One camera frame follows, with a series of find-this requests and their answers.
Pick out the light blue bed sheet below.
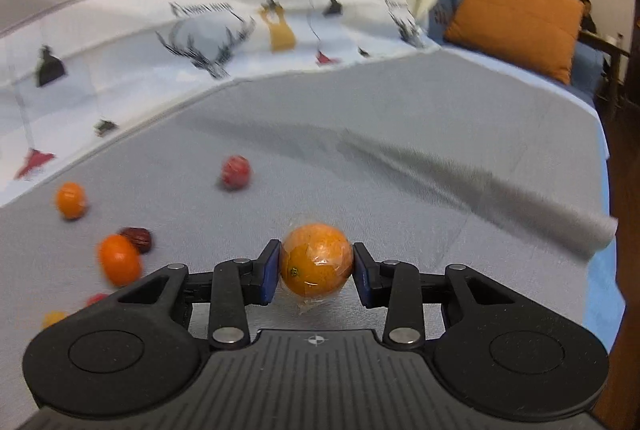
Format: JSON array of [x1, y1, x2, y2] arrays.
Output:
[[570, 40, 628, 356]]

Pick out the grey bed sheet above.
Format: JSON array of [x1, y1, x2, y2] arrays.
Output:
[[0, 45, 621, 361]]

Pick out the large plastic-wrapped orange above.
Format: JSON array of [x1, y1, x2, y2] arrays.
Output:
[[279, 222, 355, 311]]

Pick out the patterned deer pillow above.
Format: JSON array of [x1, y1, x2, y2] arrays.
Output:
[[0, 0, 436, 210]]

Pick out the orange pillow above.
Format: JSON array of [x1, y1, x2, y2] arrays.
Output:
[[444, 0, 585, 86]]

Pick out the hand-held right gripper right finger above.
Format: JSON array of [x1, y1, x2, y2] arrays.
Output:
[[351, 241, 526, 348]]

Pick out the small orange kumquat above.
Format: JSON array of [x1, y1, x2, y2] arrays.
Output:
[[55, 182, 89, 221], [96, 234, 143, 288]]

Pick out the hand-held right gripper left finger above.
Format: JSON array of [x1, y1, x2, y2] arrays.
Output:
[[116, 239, 282, 351]]

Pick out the dark red jujube date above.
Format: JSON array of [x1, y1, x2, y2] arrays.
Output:
[[118, 226, 153, 255]]

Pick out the wooden chair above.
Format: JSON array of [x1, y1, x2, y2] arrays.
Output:
[[577, 30, 631, 121]]

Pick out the small yellow fruit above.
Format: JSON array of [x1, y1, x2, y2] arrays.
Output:
[[41, 311, 69, 331]]

